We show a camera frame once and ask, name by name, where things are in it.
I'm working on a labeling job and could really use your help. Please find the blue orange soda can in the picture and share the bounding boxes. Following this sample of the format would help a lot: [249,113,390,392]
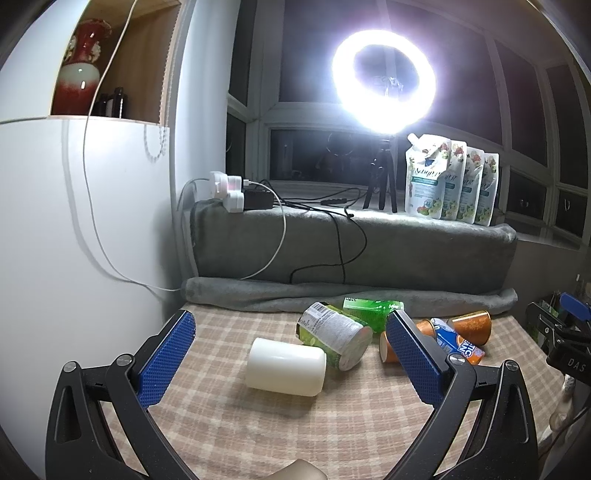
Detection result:
[430,318,485,365]

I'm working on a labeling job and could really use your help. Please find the white wall cabinet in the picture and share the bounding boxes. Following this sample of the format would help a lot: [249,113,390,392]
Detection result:
[1,1,178,475]

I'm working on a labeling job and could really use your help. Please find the green labelled snack canister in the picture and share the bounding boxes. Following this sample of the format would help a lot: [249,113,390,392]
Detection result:
[295,302,374,371]

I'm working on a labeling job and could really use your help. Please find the white charging cable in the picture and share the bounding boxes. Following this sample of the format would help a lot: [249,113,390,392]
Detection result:
[81,0,288,293]

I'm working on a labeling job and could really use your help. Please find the grey folded blanket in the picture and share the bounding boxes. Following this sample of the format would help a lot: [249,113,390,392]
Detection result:
[181,200,518,317]

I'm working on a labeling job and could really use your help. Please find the orange paper cup far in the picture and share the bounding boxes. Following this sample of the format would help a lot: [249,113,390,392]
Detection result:
[448,310,492,346]

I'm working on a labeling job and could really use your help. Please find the bright ring light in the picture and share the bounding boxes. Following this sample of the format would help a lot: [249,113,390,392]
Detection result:
[332,29,437,137]

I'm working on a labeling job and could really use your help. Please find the black power cable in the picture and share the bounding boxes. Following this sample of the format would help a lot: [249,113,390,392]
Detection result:
[248,179,370,285]

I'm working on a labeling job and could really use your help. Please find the black power adapter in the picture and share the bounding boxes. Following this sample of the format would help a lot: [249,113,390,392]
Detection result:
[243,185,276,211]

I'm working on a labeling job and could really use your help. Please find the orange paper cup near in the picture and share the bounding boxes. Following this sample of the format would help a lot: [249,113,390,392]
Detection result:
[379,320,436,364]

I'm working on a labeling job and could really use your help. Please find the cream white plastic cup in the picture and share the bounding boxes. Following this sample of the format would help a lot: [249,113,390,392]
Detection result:
[245,338,328,397]

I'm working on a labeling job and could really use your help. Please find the orange paper cup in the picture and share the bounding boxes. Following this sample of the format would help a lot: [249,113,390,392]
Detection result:
[448,310,492,346]
[379,320,436,364]

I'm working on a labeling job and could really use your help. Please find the red white ceramic vase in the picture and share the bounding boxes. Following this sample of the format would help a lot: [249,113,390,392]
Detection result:
[51,18,112,115]

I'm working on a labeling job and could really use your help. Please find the black thermos bottle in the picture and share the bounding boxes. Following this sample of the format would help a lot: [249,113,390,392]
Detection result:
[92,87,128,119]

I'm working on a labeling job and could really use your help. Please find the white power strip plugs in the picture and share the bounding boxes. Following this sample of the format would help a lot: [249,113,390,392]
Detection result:
[209,171,245,213]

